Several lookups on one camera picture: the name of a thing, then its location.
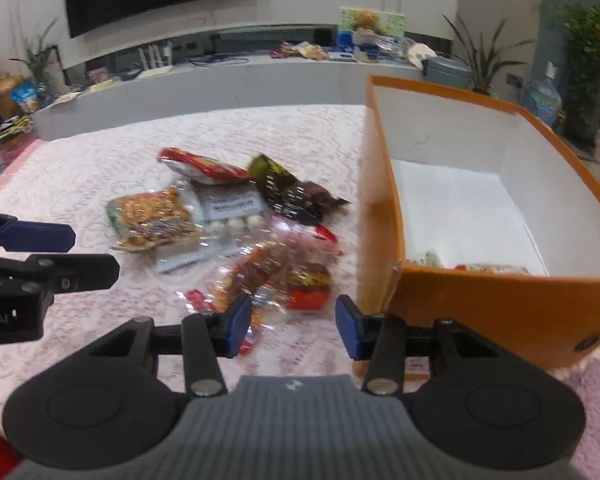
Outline pink box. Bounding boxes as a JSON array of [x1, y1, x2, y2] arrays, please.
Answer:
[[0, 135, 40, 164]]

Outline blue water jug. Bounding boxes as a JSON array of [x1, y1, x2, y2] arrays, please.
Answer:
[[524, 79, 564, 127]]

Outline clear packet of orange snacks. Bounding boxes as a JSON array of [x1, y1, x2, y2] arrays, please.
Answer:
[[215, 244, 293, 316]]

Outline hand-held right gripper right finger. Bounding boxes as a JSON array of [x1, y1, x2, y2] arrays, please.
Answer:
[[335, 296, 501, 395]]

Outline clear packet with white label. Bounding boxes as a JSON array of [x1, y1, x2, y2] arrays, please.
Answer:
[[155, 240, 217, 276]]

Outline white packet of round balls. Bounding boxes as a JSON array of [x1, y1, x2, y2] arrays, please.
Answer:
[[190, 184, 272, 241]]

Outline dark brown snack packet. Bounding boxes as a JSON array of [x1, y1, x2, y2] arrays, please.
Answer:
[[248, 154, 351, 226]]

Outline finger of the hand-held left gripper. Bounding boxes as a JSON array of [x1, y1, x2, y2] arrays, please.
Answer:
[[0, 254, 121, 295], [0, 206, 77, 252]]

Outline golden vase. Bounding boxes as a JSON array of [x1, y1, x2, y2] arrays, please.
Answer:
[[0, 75, 27, 122]]

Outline small red gold packet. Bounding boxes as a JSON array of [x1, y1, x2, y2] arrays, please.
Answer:
[[285, 264, 333, 312]]

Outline white router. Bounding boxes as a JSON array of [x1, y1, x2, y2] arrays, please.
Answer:
[[136, 44, 177, 79]]

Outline grey trash bin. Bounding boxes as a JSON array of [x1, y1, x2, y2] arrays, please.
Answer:
[[424, 56, 474, 92]]

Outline small potted plant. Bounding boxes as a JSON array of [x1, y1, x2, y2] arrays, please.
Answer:
[[9, 16, 62, 98]]

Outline leafy climbing plant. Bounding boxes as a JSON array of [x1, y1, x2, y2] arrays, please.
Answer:
[[555, 2, 600, 142]]

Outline red packet with clear window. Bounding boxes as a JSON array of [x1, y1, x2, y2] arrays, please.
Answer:
[[454, 262, 531, 276]]

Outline clear packet of fried snacks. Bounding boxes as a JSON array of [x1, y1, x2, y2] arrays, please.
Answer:
[[106, 187, 202, 252]]

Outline white marble media console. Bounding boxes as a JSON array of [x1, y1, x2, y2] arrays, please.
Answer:
[[32, 22, 461, 142]]

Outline orange cardboard box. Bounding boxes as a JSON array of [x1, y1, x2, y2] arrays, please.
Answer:
[[357, 76, 600, 371]]

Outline white lace tablecloth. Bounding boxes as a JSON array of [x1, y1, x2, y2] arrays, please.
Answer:
[[0, 105, 431, 421]]

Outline long-leaf potted plant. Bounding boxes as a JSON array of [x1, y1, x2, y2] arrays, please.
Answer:
[[442, 12, 537, 97]]

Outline pile of snack packets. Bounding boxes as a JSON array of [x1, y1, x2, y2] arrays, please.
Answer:
[[270, 40, 331, 62]]

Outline red yellow snack packet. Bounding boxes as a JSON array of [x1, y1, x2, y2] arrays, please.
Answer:
[[157, 147, 251, 184]]

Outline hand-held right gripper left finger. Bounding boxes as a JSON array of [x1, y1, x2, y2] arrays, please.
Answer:
[[87, 294, 253, 398]]

